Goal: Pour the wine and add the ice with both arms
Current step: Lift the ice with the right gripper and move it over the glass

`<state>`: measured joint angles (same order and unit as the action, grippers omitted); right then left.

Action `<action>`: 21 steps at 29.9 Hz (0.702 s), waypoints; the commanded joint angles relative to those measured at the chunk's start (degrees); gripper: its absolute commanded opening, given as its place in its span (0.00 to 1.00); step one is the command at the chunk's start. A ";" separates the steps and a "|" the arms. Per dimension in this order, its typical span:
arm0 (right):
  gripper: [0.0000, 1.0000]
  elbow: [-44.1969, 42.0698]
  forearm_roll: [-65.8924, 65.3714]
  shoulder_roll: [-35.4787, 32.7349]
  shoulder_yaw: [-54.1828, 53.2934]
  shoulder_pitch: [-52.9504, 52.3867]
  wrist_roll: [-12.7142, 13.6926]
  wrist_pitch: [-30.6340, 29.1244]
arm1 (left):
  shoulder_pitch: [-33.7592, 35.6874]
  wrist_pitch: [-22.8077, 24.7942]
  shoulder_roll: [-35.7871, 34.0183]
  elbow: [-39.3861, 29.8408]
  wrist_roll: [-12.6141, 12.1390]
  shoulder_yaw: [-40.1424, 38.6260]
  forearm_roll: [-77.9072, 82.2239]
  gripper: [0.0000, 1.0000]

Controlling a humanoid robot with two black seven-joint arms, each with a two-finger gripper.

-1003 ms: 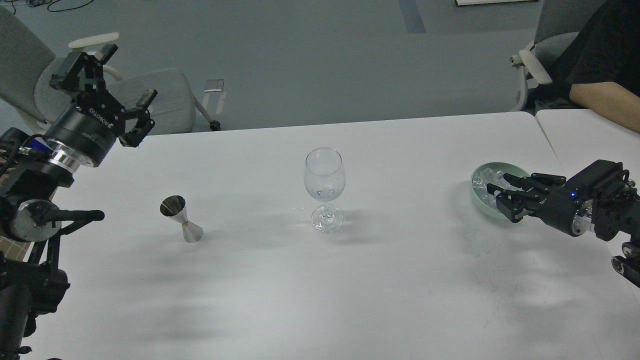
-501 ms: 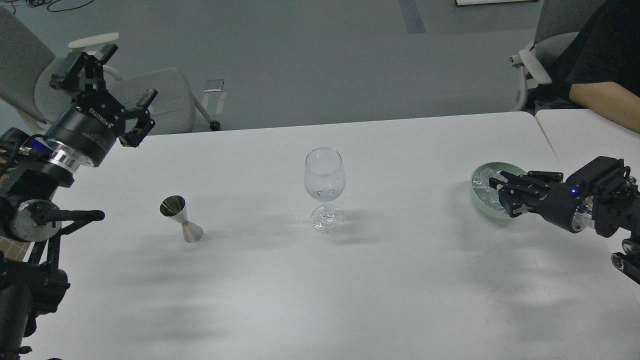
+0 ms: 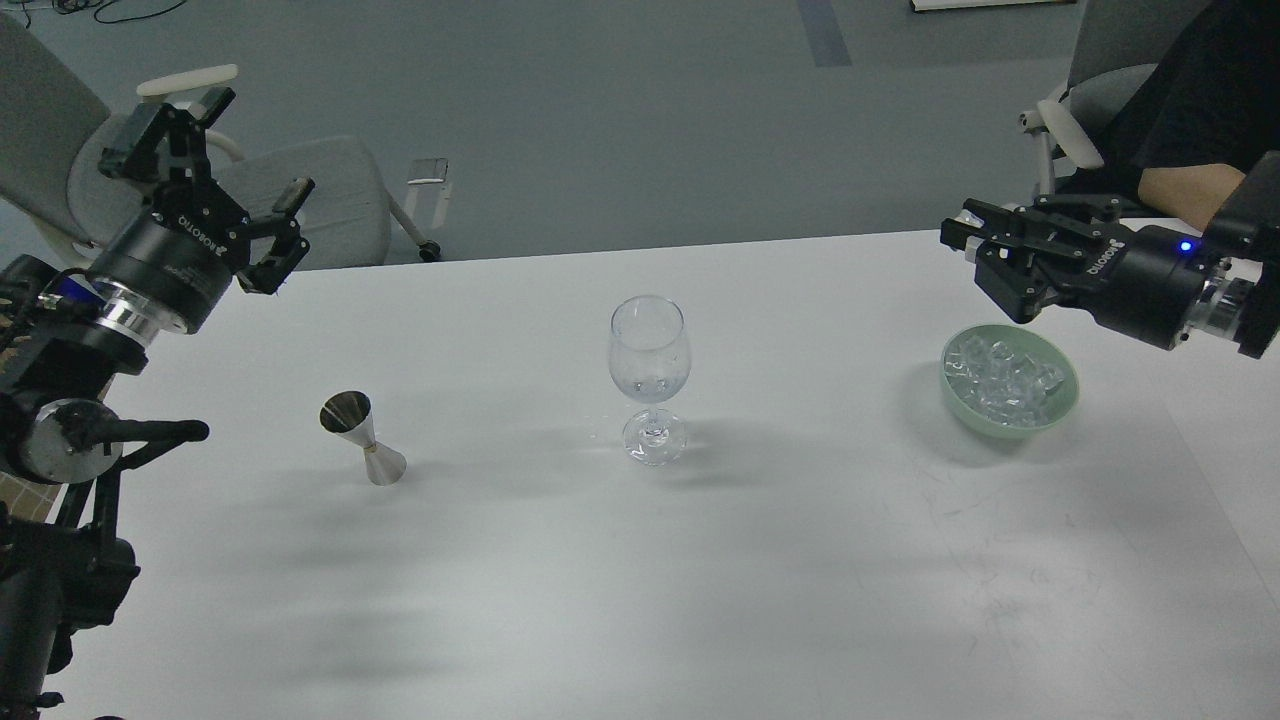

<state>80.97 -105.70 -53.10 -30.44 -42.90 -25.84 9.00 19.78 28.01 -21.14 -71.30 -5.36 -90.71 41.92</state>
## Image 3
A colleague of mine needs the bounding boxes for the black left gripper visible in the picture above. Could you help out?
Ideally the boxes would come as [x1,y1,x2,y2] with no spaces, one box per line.
[88,87,315,334]

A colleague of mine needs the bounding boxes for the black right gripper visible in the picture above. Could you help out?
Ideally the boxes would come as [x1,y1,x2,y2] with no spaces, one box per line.
[940,193,1210,350]

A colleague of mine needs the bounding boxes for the steel cocktail jigger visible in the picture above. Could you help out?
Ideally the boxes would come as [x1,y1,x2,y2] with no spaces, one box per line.
[317,389,407,486]

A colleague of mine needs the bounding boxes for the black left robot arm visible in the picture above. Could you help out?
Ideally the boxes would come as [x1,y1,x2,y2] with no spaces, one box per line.
[1,87,315,719]

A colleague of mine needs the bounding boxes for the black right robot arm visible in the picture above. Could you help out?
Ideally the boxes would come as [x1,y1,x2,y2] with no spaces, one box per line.
[940,152,1279,357]

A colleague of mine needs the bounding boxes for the clear ice cubes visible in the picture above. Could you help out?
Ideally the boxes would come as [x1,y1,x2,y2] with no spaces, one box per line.
[942,331,1073,432]

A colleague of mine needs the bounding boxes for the clear wine glass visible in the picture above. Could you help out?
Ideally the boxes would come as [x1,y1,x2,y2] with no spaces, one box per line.
[608,295,692,466]

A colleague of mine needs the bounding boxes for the green bowl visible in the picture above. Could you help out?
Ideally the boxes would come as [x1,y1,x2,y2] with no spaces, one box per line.
[938,324,1080,441]

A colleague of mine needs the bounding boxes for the grey office chair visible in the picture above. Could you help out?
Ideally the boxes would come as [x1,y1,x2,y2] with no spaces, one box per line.
[1,15,440,270]

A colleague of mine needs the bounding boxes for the grey chair under person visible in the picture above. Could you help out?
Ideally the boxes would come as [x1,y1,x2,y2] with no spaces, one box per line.
[1019,1,1210,196]

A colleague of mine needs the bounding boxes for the person in black shirt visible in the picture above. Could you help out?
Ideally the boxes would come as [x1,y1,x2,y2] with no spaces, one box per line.
[1103,1,1279,231]

